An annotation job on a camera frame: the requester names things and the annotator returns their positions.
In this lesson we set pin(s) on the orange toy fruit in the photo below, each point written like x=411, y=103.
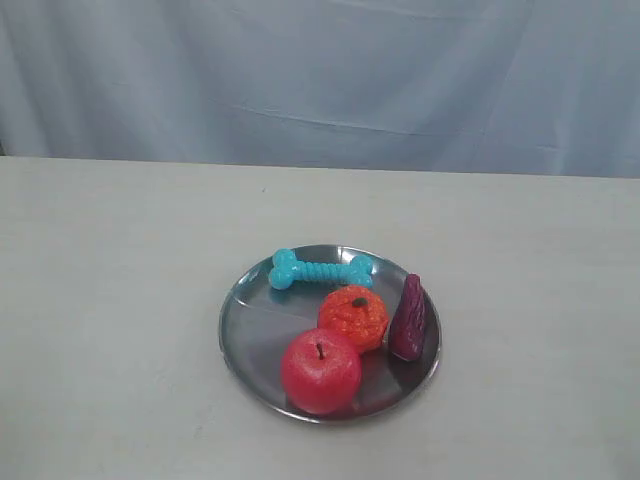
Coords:
x=356, y=313

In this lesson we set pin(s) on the red toy apple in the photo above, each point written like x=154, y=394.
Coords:
x=320, y=371

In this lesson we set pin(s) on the turquoise toy bone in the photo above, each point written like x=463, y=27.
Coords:
x=287, y=269

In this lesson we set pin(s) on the pale blue backdrop cloth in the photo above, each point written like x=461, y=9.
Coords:
x=540, y=87

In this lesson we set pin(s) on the purple toy sweet potato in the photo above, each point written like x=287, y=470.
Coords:
x=406, y=336

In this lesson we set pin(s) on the round silver metal plate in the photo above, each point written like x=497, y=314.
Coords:
x=258, y=322

